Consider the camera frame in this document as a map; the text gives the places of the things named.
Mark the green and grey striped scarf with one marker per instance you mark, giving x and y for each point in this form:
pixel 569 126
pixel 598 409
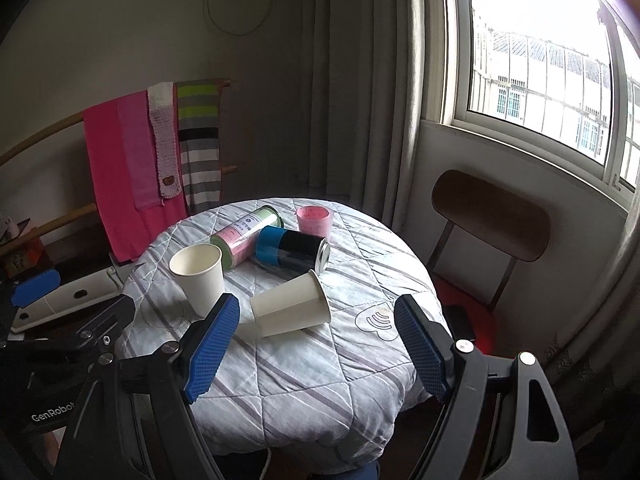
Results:
pixel 200 160

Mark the wooden towel rack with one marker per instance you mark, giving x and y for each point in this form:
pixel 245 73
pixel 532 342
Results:
pixel 50 131

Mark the white framed window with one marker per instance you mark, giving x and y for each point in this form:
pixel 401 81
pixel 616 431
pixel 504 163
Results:
pixel 550 85

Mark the light pink scarf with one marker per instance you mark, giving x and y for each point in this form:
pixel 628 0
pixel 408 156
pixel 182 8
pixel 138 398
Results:
pixel 137 150

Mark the grey curtain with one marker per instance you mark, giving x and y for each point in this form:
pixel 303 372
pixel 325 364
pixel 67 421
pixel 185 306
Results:
pixel 610 285
pixel 350 85

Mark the bright pink cloth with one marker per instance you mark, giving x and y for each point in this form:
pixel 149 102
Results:
pixel 107 175

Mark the white and pink knitted scarf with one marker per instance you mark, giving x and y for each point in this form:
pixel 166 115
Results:
pixel 162 145

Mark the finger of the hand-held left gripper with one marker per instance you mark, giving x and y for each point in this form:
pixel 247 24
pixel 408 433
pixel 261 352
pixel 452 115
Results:
pixel 100 322
pixel 35 287

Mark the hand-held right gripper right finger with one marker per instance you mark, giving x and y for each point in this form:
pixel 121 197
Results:
pixel 420 355

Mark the white paper cup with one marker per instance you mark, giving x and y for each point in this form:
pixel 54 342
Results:
pixel 200 285
pixel 290 310

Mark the black object on chair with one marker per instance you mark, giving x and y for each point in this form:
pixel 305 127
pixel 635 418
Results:
pixel 460 322

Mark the wooden chair with red seat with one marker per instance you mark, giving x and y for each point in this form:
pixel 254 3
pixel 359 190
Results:
pixel 490 220

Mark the pink and green can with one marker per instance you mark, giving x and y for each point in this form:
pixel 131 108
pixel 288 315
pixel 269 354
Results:
pixel 240 240

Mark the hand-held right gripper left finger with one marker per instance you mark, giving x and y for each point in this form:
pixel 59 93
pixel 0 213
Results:
pixel 210 355

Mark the dark wooden side table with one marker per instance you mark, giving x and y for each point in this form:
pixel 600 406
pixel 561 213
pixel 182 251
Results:
pixel 75 255

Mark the pink plastic cup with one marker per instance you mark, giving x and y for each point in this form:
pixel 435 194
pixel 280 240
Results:
pixel 314 222

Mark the blue and black can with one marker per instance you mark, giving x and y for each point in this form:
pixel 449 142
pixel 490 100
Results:
pixel 290 250

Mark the brown tissue box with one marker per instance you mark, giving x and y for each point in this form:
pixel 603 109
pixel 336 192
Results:
pixel 22 257

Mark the grey striped quilted tablecloth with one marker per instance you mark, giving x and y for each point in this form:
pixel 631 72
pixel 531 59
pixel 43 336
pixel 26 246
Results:
pixel 300 385

